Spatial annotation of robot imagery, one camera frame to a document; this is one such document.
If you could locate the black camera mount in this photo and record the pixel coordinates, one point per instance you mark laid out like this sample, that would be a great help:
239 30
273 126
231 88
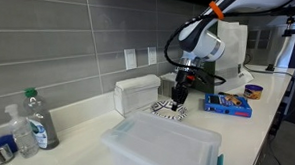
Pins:
290 24

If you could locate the clear pump bottle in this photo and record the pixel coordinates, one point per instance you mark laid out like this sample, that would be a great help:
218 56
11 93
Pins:
23 138

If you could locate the green and white shopping bag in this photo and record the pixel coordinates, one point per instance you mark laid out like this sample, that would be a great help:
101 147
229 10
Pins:
234 45

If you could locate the green capped dish soap bottle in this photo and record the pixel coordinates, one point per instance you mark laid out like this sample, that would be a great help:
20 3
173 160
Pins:
42 127

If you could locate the clear plastic storage bin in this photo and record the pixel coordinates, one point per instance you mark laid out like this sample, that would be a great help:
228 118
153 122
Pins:
163 142

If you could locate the blue snack can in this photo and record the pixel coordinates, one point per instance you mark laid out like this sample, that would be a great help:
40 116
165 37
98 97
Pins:
253 93

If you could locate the white wall outlet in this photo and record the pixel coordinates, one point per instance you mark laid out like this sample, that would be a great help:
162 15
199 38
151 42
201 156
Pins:
130 59
152 55

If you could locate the blue sponge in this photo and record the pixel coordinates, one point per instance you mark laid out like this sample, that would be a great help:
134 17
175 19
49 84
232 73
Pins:
3 140

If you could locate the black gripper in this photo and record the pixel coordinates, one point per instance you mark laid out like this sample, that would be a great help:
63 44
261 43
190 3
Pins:
182 79

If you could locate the blue snack box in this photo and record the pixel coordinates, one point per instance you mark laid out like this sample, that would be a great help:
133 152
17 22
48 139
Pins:
222 110

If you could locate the clear paper towel dispenser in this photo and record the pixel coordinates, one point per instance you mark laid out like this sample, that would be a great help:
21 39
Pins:
136 93

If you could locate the blue patterned paper bowl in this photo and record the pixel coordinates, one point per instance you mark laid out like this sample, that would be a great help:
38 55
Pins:
165 106

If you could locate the chrome faucet piece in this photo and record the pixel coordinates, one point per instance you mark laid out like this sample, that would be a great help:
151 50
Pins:
2 155

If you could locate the small black countertop device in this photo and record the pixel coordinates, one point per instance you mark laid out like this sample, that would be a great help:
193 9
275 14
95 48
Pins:
270 67

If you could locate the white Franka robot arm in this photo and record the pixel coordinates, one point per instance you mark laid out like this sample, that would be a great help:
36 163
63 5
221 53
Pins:
204 43

